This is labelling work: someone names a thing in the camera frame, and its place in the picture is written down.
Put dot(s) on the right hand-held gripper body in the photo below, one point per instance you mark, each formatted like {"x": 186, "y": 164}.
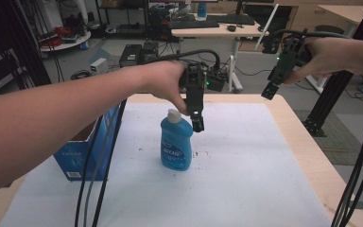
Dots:
{"x": 288, "y": 60}

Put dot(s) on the white table mat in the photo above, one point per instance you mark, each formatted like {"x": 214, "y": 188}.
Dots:
{"x": 233, "y": 164}

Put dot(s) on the light wooden desk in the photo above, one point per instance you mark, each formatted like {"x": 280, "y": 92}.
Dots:
{"x": 346, "y": 14}

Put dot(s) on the person's left hand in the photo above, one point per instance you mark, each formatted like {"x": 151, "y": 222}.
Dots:
{"x": 160, "y": 78}

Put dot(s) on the blue bottle with white cap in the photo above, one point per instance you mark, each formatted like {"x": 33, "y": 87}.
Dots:
{"x": 176, "y": 142}

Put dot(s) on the round white table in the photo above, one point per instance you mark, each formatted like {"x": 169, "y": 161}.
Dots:
{"x": 67, "y": 42}

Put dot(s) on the black metal frame post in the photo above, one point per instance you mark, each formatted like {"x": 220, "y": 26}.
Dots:
{"x": 337, "y": 91}

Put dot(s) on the grey floor mat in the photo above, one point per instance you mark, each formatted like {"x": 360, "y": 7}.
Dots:
{"x": 340, "y": 142}

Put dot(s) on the blue cardboard box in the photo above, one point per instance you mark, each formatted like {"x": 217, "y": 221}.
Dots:
{"x": 75, "y": 157}

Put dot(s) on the black computer case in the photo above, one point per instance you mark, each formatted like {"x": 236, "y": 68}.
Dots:
{"x": 131, "y": 55}

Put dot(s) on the black metal frame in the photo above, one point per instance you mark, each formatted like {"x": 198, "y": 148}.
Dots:
{"x": 9, "y": 47}

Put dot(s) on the black keyboard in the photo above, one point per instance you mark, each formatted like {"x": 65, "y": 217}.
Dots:
{"x": 193, "y": 24}

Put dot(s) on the black computer mouse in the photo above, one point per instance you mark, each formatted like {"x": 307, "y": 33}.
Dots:
{"x": 231, "y": 28}

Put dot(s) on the wooden desk with white legs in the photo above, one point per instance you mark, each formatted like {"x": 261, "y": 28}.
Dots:
{"x": 220, "y": 31}

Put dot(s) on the small blue bottle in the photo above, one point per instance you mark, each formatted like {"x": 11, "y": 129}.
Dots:
{"x": 202, "y": 9}

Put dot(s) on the white rod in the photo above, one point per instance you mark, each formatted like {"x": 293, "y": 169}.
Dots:
{"x": 267, "y": 26}

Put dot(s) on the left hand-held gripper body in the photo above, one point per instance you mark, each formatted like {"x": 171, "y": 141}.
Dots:
{"x": 194, "y": 88}

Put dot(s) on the small white box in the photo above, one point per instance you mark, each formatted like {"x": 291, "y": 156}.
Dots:
{"x": 99, "y": 65}

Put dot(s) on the person's right hand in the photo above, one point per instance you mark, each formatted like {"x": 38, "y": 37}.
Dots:
{"x": 324, "y": 58}

